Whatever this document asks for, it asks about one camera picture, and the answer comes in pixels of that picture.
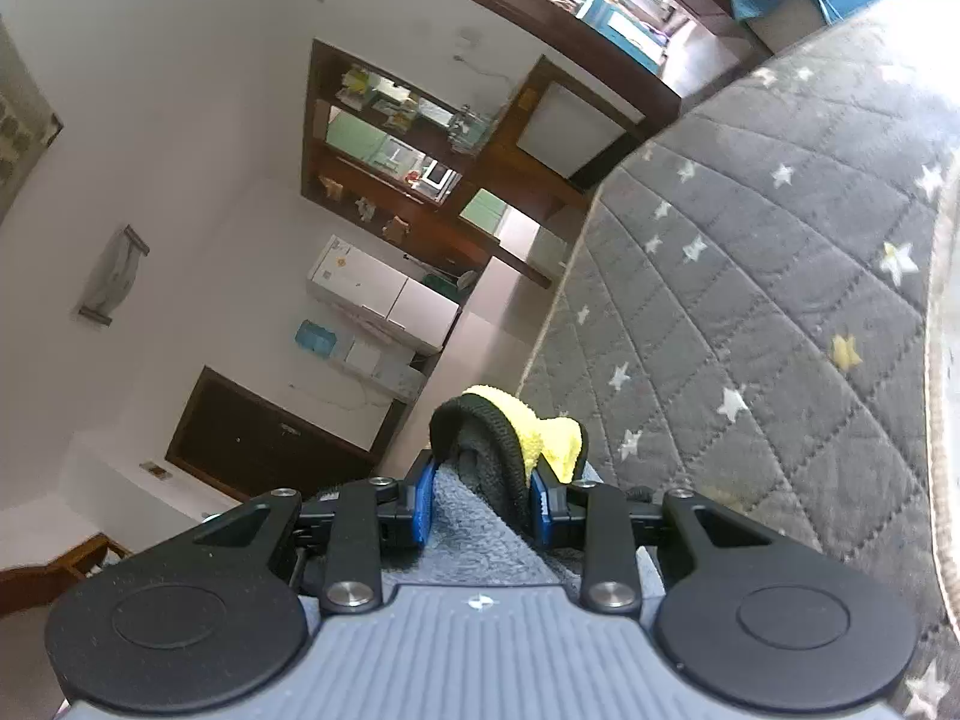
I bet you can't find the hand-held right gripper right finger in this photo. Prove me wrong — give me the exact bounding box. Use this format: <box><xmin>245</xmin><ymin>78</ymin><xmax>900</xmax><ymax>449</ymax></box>
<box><xmin>527</xmin><ymin>463</ymin><xmax>785</xmax><ymax>614</ymax></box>

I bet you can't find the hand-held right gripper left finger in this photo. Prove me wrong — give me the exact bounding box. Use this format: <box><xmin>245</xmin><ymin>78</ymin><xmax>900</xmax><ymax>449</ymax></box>
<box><xmin>193</xmin><ymin>454</ymin><xmax>437</xmax><ymax>614</ymax></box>

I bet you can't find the yellow grey microfiber cloth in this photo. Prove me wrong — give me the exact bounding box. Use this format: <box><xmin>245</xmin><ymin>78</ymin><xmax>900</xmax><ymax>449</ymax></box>
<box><xmin>416</xmin><ymin>385</ymin><xmax>668</xmax><ymax>616</ymax></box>

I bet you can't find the dark wooden door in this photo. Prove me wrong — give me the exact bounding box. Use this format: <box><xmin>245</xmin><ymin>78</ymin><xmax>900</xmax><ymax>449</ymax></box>
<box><xmin>165</xmin><ymin>365</ymin><xmax>380</xmax><ymax>503</ymax></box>

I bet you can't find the white refrigerator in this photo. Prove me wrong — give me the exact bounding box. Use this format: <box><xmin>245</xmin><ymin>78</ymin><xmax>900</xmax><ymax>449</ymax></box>
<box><xmin>306</xmin><ymin>235</ymin><xmax>460</xmax><ymax>352</ymax></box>

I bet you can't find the grey quilted star table cover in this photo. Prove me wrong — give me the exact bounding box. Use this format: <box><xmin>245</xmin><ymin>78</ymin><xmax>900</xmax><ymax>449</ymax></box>
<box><xmin>517</xmin><ymin>0</ymin><xmax>960</xmax><ymax>720</ymax></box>

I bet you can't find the dark wooden shelf cabinet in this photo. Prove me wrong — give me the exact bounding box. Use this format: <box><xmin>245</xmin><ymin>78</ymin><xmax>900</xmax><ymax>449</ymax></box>
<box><xmin>301</xmin><ymin>39</ymin><xmax>503</xmax><ymax>271</ymax></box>

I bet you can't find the white microwave oven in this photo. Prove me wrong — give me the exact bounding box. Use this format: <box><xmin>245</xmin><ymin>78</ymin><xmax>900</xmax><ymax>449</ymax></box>
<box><xmin>420</xmin><ymin>157</ymin><xmax>458</xmax><ymax>194</ymax></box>

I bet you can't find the dark wooden table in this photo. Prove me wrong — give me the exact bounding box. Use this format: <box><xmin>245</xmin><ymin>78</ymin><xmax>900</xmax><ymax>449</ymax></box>
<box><xmin>450</xmin><ymin>55</ymin><xmax>650</xmax><ymax>290</ymax></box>

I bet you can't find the wooden chair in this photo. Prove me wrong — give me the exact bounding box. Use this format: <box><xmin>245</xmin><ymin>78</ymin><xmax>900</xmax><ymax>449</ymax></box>
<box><xmin>0</xmin><ymin>532</ymin><xmax>132</xmax><ymax>620</ymax></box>

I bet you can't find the blue storage cabinet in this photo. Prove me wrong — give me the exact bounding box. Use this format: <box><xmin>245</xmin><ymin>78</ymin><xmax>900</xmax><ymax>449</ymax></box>
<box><xmin>576</xmin><ymin>0</ymin><xmax>668</xmax><ymax>76</ymax></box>

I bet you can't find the blue wall box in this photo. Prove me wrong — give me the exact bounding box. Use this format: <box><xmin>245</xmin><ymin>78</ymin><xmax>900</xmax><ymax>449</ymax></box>
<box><xmin>295</xmin><ymin>320</ymin><xmax>336</xmax><ymax>355</ymax></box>

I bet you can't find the wall poster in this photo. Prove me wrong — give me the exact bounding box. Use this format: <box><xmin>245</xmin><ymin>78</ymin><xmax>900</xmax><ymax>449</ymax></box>
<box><xmin>0</xmin><ymin>19</ymin><xmax>65</xmax><ymax>222</ymax></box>

